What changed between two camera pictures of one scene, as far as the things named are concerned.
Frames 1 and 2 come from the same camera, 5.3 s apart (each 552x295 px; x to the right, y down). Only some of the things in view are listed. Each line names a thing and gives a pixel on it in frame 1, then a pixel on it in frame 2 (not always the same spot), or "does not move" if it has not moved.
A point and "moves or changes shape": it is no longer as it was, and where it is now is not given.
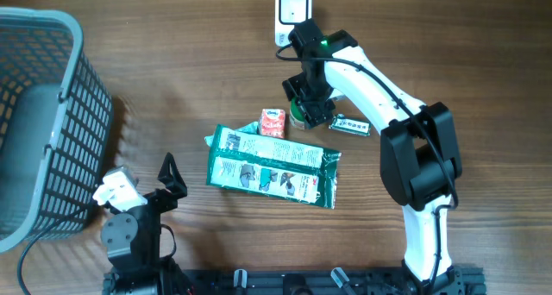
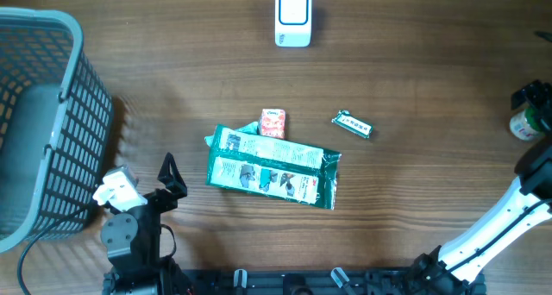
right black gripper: [314, 111] to [537, 88]
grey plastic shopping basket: [55, 120] does not move
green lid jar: [297, 114] to [528, 124]
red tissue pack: [272, 122] does not move
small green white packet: [351, 125] moves or changes shape
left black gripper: [173, 183] does not move
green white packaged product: [245, 158] does not move
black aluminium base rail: [334, 282] does not move
